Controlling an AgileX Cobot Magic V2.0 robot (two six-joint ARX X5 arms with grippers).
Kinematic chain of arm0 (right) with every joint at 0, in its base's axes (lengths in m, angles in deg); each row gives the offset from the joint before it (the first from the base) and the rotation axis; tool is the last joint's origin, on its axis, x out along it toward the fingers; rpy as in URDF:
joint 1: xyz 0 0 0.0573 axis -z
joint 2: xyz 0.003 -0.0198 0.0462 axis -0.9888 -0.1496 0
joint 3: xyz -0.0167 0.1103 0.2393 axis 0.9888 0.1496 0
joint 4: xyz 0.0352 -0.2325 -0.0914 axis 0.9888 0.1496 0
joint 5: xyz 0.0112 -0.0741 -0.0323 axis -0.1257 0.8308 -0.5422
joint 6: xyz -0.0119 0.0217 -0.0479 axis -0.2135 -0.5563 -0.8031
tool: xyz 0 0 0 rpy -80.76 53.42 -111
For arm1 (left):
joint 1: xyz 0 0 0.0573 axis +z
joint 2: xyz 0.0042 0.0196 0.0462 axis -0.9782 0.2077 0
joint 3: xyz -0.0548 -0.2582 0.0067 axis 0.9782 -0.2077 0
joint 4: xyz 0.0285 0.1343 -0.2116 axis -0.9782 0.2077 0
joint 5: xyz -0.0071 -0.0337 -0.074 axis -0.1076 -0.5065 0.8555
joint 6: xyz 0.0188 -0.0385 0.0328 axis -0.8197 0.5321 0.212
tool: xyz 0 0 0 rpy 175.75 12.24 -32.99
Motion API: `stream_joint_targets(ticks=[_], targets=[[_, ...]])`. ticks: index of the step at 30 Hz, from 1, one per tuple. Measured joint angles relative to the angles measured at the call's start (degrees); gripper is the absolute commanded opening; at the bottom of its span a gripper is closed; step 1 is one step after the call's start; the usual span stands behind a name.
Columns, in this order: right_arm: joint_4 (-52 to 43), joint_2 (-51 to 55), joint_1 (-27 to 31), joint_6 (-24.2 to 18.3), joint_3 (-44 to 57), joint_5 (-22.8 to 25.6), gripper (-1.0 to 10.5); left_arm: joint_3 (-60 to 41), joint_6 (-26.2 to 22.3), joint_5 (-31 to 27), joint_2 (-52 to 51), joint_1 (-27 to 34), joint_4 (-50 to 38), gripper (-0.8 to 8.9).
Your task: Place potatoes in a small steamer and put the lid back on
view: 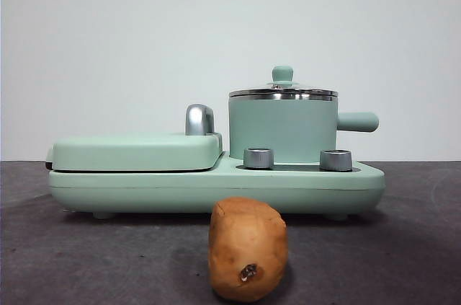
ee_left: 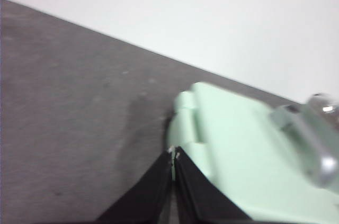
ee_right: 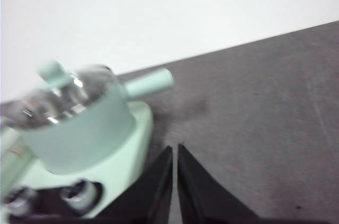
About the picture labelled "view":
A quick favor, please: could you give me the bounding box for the glass lid with green knob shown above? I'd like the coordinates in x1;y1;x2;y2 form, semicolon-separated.
228;65;339;101

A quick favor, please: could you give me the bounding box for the brown potato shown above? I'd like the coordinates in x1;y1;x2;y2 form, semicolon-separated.
207;195;288;302

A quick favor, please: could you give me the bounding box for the silver control knob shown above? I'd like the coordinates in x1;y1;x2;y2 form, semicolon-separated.
319;149;352;172
243;146;275;169

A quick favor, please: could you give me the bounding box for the green griddle cover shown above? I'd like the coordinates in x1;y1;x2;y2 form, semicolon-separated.
45;131;223;172

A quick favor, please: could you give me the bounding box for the green breakfast machine base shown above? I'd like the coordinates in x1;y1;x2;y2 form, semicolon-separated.
48;151;386;221

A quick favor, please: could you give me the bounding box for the chrome cover handle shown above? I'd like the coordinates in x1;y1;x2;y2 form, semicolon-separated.
184;103;216;136

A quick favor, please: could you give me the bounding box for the green pot with handle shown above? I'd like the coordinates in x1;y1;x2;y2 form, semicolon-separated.
228;97;380;162

